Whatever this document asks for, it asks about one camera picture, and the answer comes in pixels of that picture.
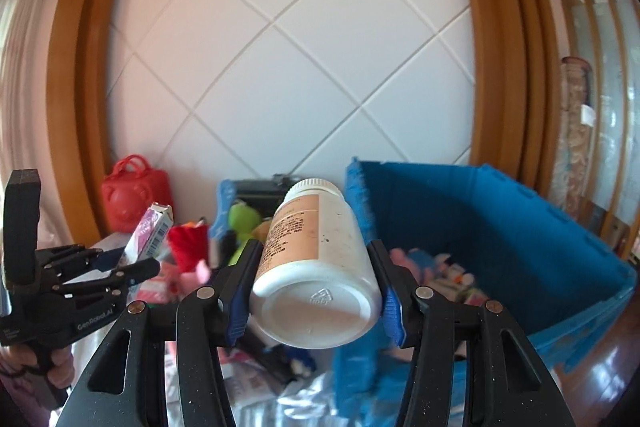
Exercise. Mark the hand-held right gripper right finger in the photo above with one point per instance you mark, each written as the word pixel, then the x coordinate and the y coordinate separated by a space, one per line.
pixel 392 312

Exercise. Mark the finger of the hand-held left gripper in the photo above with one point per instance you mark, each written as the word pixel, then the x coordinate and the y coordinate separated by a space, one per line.
pixel 140 271
pixel 107 259

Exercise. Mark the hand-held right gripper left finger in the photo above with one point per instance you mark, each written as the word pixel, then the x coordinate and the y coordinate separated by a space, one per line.
pixel 239 312

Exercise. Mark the small pink white carton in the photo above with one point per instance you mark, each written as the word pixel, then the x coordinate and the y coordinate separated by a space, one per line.
pixel 150 229

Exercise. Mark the white pill bottle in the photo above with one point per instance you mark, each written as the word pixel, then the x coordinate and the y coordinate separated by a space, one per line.
pixel 310 257

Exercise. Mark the blue plastic crate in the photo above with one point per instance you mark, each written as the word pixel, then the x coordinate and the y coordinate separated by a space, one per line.
pixel 475 227

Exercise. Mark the person's left hand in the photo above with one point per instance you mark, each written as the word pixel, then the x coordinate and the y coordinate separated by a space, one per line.
pixel 61 367

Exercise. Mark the pink plush toy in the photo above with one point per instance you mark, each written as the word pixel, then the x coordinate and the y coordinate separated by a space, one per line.
pixel 415 259

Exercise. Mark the red plastic bear bag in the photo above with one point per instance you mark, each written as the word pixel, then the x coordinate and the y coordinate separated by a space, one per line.
pixel 135 197

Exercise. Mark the pile of small cartons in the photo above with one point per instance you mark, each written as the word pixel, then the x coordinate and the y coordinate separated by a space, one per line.
pixel 457 279

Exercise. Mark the blue white plush toy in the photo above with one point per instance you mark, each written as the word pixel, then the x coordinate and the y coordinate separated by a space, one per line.
pixel 300 362

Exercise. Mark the green plush toy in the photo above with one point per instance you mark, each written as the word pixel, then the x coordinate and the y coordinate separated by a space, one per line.
pixel 242 219

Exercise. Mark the clear plastic bag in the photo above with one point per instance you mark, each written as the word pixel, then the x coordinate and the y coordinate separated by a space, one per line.
pixel 300 399

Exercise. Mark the black storage box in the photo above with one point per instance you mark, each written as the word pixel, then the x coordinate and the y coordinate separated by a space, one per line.
pixel 260 188

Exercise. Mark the pale curtain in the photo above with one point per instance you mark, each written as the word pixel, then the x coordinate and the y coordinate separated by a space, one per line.
pixel 20 57

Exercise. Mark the rolled patterned carpet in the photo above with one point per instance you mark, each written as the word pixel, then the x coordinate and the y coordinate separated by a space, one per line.
pixel 572 132

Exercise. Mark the wooden wall frame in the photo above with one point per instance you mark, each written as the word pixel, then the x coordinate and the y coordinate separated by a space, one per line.
pixel 75 107

